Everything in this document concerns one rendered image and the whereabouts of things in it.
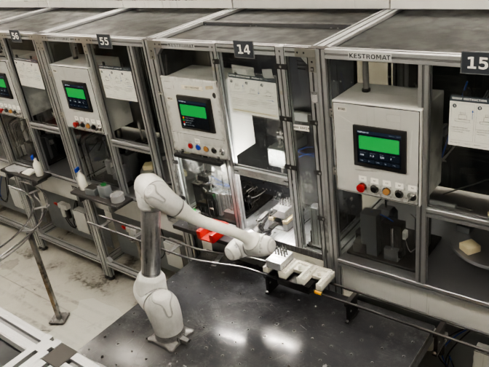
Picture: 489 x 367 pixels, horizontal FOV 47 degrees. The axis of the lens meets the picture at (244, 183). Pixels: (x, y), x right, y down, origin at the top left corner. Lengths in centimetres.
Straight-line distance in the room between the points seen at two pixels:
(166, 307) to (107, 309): 170
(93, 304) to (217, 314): 171
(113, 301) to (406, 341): 248
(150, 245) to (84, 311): 177
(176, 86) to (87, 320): 207
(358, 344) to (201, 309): 88
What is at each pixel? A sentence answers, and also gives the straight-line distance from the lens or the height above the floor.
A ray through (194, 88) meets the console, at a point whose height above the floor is 178.
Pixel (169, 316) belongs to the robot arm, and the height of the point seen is 87.
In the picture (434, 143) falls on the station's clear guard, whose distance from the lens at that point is 250.
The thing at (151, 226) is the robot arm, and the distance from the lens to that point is 288.
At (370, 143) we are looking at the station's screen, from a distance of 256.
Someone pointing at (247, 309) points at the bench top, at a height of 68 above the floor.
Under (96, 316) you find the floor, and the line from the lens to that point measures 451.
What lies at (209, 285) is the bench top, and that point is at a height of 68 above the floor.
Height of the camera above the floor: 267
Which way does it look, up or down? 27 degrees down
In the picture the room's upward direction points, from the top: 8 degrees counter-clockwise
